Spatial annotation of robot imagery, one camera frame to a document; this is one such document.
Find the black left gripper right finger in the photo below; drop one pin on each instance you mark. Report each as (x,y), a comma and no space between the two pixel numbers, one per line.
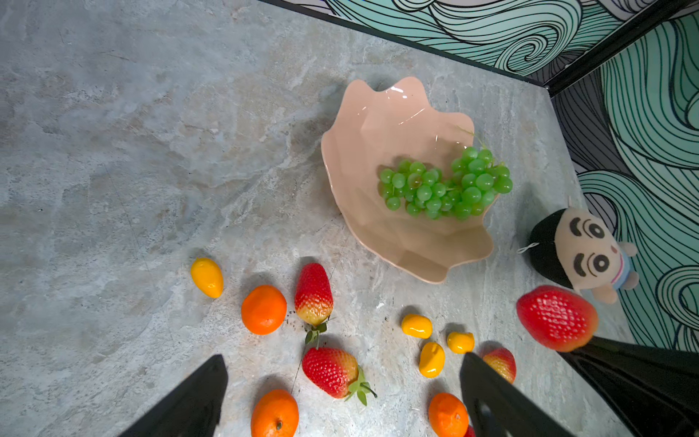
(499,409)

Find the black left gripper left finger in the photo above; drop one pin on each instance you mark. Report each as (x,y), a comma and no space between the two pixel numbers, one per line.
(191,409)

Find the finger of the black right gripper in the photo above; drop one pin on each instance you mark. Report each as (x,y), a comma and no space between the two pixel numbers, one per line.
(654,392)

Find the green grape bunch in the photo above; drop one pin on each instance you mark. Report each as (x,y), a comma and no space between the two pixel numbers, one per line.
(475,181)

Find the pink scalloped fruit bowl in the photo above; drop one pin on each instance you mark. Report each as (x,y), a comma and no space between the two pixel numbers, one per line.
(376,130)

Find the orange tangerine right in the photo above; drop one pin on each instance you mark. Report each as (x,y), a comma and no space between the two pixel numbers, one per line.
(448,416)

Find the orange tangerine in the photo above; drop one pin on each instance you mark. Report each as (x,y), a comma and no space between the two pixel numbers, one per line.
(275,415)
(448,416)
(264,310)

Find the yellow kumquat cluster right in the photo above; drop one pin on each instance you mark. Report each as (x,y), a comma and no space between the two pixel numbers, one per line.
(460,342)

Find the yellow kumquat cluster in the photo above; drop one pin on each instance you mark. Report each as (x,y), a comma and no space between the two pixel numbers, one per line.
(432,360)
(460,342)
(417,326)

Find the yellow kumquat cluster left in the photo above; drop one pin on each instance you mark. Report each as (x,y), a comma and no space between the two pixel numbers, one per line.
(432,360)

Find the orange tangerine lower middle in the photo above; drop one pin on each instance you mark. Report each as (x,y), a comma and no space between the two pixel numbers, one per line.
(275,415)

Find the yellow kumquat upper cluster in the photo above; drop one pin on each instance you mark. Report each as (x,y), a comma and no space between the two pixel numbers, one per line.
(417,326)

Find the orange tangerine upper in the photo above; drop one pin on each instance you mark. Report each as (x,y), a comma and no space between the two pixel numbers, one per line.
(264,310)

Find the yellow kumquat far left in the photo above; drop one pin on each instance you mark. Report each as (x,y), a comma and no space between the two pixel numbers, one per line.
(207,277)

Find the lower strawberry left pair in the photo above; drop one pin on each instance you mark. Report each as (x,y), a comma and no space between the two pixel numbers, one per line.
(337,373)

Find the strawberry pair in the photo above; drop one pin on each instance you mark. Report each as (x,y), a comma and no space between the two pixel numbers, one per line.
(314,300)
(337,373)

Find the boy plush doll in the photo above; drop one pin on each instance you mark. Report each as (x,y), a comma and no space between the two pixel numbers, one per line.
(576,250)

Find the upper strawberry left pair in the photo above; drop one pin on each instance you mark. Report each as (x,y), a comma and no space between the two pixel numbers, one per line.
(314,300)

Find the black corner frame post right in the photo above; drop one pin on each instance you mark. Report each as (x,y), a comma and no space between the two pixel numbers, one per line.
(645,21)

